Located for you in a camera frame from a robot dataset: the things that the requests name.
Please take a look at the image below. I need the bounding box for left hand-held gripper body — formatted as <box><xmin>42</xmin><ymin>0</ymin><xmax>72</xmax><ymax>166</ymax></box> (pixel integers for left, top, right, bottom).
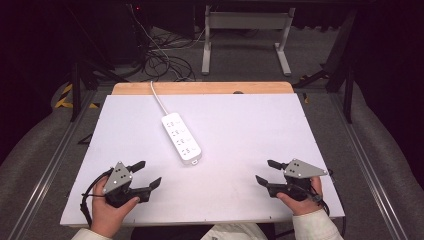
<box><xmin>102</xmin><ymin>161</ymin><xmax>134</xmax><ymax>209</ymax></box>

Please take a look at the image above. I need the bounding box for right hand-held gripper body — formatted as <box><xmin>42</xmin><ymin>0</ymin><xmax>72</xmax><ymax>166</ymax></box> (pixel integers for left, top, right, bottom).
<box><xmin>283</xmin><ymin>158</ymin><xmax>329</xmax><ymax>202</ymax></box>

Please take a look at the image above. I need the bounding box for person's right hand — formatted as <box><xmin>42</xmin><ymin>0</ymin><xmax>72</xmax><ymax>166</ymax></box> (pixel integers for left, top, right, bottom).
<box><xmin>275</xmin><ymin>176</ymin><xmax>325</xmax><ymax>217</ymax></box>

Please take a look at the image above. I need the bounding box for person's left hand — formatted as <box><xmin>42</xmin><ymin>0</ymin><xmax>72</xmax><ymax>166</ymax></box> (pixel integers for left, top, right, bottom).
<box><xmin>90</xmin><ymin>177</ymin><xmax>141</xmax><ymax>239</ymax></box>

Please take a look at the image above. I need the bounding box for white board sheet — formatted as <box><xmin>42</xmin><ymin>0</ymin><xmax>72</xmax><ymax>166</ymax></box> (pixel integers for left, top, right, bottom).
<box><xmin>59</xmin><ymin>93</ymin><xmax>346</xmax><ymax>228</ymax></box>

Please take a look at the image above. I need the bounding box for white power strip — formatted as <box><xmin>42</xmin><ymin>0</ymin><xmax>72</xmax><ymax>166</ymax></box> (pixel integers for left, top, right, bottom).
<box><xmin>161</xmin><ymin>112</ymin><xmax>203</xmax><ymax>166</ymax></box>

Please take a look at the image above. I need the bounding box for person's white clothing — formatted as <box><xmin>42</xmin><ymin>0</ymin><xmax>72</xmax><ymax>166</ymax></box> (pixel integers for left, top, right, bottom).
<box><xmin>200</xmin><ymin>222</ymin><xmax>268</xmax><ymax>240</ymax></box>

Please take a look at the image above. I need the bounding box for black metal stand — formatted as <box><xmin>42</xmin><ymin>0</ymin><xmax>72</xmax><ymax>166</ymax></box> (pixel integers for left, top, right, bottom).
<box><xmin>292</xmin><ymin>9</ymin><xmax>360</xmax><ymax>125</ymax></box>
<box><xmin>67</xmin><ymin>60</ymin><xmax>132</xmax><ymax>123</ymax></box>

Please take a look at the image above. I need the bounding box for yellow black hazard tape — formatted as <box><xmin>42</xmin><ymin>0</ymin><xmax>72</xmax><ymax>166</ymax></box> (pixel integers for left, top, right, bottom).
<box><xmin>53</xmin><ymin>82</ymin><xmax>101</xmax><ymax>110</ymax></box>

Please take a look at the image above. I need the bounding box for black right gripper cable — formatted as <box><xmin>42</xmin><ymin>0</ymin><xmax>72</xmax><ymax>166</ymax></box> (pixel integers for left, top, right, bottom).
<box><xmin>308</xmin><ymin>168</ymin><xmax>348</xmax><ymax>238</ymax></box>

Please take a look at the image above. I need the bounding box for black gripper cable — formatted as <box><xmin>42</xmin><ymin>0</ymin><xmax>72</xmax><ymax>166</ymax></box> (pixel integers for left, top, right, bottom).
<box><xmin>79</xmin><ymin>167</ymin><xmax>115</xmax><ymax>229</ymax></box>
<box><xmin>308</xmin><ymin>168</ymin><xmax>348</xmax><ymax>238</ymax></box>

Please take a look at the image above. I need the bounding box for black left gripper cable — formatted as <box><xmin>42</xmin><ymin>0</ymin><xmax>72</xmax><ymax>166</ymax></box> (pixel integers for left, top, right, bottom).
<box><xmin>79</xmin><ymin>167</ymin><xmax>115</xmax><ymax>229</ymax></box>

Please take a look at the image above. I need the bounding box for aluminium rail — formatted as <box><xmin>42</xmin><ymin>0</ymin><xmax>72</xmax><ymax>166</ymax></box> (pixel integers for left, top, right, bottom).
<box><xmin>6</xmin><ymin>89</ymin><xmax>98</xmax><ymax>240</ymax></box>
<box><xmin>328</xmin><ymin>92</ymin><xmax>409</xmax><ymax>240</ymax></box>

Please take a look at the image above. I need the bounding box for white power strip cable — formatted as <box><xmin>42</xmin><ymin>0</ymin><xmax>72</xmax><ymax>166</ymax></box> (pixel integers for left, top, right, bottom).
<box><xmin>149</xmin><ymin>80</ymin><xmax>170</xmax><ymax>117</ymax></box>

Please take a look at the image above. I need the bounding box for tangle of black cables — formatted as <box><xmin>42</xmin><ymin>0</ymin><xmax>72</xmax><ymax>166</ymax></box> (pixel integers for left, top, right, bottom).
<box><xmin>141</xmin><ymin>29</ymin><xmax>198</xmax><ymax>83</ymax></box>

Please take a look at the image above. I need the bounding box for thin white cable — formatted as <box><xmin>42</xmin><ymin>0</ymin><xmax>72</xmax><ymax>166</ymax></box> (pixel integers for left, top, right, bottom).
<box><xmin>129</xmin><ymin>4</ymin><xmax>188</xmax><ymax>82</ymax></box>

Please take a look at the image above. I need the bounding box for white metal desk frame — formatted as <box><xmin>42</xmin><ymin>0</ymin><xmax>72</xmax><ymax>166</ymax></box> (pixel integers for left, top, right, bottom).
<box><xmin>200</xmin><ymin>4</ymin><xmax>297</xmax><ymax>77</ymax></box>

